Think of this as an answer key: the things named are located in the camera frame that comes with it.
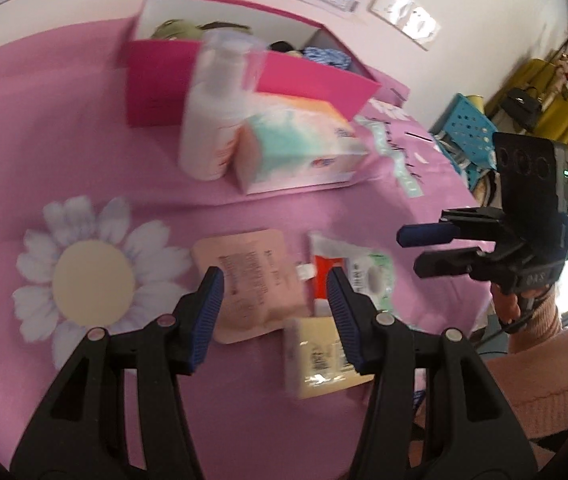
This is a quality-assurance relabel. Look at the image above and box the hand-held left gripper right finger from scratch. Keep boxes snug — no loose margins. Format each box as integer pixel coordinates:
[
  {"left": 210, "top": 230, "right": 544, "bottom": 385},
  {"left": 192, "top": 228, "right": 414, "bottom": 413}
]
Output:
[{"left": 326, "top": 266, "right": 540, "bottom": 480}]

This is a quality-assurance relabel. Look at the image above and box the pink pouch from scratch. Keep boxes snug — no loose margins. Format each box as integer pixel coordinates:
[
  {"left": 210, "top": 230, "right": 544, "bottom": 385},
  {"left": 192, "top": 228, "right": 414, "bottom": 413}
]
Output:
[{"left": 191, "top": 229, "right": 310, "bottom": 345}]

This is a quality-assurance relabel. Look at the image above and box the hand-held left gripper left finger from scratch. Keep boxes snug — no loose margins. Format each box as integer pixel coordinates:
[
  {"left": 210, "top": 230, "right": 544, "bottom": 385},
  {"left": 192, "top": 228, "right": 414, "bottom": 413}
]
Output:
[{"left": 9, "top": 266, "right": 225, "bottom": 480}]

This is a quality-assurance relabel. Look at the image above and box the yellow garment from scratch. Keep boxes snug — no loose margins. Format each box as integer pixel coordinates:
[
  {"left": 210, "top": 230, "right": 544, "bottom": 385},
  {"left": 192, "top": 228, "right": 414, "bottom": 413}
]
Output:
[{"left": 484, "top": 57, "right": 568, "bottom": 151}]

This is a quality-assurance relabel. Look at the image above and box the blue checkered scrunchie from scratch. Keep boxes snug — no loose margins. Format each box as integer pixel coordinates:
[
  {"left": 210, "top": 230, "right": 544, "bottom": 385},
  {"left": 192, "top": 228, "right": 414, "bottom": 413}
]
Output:
[{"left": 303, "top": 46, "right": 352, "bottom": 68}]

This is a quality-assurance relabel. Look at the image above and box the white wall socket panel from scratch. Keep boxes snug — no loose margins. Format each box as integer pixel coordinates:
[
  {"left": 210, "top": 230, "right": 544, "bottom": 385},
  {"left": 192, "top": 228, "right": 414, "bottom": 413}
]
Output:
[
  {"left": 368, "top": 0, "right": 405, "bottom": 23},
  {"left": 414, "top": 10, "right": 440, "bottom": 51},
  {"left": 396, "top": 0, "right": 427, "bottom": 36}
]

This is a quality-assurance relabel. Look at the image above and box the black bag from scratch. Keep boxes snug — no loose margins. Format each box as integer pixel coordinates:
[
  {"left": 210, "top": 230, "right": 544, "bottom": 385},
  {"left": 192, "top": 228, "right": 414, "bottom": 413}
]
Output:
[{"left": 499, "top": 86, "right": 545, "bottom": 131}]

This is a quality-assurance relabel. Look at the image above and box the blue perforated plastic basket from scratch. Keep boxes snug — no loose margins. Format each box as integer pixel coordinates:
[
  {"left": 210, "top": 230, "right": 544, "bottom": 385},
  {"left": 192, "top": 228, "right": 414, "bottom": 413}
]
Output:
[{"left": 431, "top": 92, "right": 502, "bottom": 196}]

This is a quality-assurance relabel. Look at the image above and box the person's right forearm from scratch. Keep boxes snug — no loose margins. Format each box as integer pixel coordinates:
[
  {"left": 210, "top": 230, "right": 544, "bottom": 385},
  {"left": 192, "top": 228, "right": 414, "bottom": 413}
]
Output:
[{"left": 414, "top": 280, "right": 568, "bottom": 441}]

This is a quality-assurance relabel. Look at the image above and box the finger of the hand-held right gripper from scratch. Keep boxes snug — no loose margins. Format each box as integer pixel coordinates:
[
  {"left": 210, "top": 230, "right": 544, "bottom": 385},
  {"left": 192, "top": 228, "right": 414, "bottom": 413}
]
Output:
[
  {"left": 396, "top": 208, "right": 507, "bottom": 248},
  {"left": 413, "top": 245, "right": 502, "bottom": 281}
]

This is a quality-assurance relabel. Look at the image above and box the yellow tissue pack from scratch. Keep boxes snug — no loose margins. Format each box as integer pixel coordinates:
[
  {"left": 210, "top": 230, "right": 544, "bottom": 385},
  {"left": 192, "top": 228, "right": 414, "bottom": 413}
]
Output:
[{"left": 283, "top": 315, "right": 375, "bottom": 401}]

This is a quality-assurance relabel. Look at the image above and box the white lotion pump bottle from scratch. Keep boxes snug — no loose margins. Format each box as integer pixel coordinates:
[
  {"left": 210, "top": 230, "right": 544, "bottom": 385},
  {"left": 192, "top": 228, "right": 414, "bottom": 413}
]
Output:
[{"left": 178, "top": 29, "right": 267, "bottom": 182}]

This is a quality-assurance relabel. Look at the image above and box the green dinosaur plush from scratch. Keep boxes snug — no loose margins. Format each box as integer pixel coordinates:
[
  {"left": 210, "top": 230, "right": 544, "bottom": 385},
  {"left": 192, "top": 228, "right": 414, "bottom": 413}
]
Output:
[{"left": 151, "top": 19, "right": 255, "bottom": 41}]

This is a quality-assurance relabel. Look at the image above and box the pink daisy printed blanket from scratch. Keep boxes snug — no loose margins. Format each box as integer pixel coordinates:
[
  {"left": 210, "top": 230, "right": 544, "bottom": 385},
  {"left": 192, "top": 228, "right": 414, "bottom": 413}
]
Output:
[{"left": 0, "top": 17, "right": 495, "bottom": 480}]

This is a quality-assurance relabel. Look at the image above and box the floral green tissue packet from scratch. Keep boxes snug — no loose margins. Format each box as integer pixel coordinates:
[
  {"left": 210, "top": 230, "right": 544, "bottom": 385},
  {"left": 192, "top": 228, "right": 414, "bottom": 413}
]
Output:
[{"left": 306, "top": 231, "right": 396, "bottom": 318}]

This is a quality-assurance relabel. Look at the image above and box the pink cardboard box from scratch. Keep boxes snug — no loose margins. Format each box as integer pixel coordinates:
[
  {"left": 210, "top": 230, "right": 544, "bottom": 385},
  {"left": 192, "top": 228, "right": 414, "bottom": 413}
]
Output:
[{"left": 124, "top": 0, "right": 382, "bottom": 128}]

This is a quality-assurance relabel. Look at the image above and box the pastel tissue pack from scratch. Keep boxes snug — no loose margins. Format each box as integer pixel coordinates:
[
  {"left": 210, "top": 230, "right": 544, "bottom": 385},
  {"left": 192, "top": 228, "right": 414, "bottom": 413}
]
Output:
[{"left": 234, "top": 92, "right": 369, "bottom": 196}]

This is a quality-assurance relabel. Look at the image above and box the person's right hand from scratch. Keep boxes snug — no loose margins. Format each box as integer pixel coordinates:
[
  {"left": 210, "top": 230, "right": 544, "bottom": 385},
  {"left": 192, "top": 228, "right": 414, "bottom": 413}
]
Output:
[{"left": 489, "top": 280, "right": 522, "bottom": 326}]

